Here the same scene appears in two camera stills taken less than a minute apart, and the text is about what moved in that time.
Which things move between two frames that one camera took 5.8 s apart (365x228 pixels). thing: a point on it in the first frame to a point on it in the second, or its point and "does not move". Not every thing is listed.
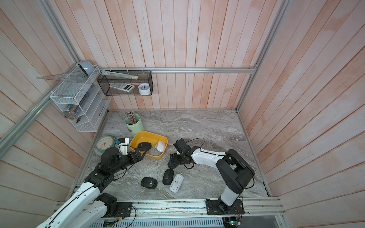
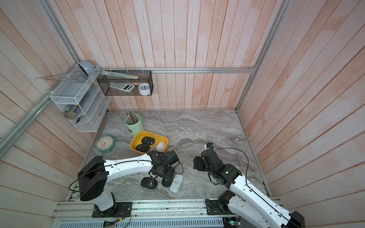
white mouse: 177,183 does not move
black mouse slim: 168,176 does not move
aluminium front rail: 261,206 does not move
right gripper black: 173,159 to 199,161
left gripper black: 133,159 to 170,173
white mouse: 160,146 does not move
